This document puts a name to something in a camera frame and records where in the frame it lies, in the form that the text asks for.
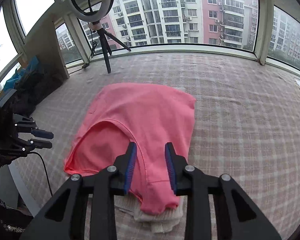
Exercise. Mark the person's left forearm sleeve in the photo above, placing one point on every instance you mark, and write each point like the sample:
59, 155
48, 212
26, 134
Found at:
12, 222

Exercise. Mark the cream knit cardigan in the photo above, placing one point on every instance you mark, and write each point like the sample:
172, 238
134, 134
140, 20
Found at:
155, 219

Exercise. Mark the blue garment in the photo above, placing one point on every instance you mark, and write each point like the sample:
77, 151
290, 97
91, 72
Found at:
18, 74

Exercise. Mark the wooden board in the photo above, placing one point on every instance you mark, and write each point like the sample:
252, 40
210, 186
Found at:
42, 42

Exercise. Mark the black garment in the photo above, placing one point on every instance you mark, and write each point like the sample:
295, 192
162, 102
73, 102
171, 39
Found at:
31, 89

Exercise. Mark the pink plaid tablecloth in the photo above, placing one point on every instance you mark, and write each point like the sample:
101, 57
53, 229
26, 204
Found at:
247, 124

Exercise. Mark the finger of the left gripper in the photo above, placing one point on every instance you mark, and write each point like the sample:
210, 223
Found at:
37, 131
40, 143

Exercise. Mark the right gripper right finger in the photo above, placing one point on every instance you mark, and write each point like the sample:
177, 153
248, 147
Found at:
237, 216

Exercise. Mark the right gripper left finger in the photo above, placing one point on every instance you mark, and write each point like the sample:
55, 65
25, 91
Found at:
63, 216

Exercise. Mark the pink t-shirt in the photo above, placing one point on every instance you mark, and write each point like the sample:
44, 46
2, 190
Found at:
99, 139

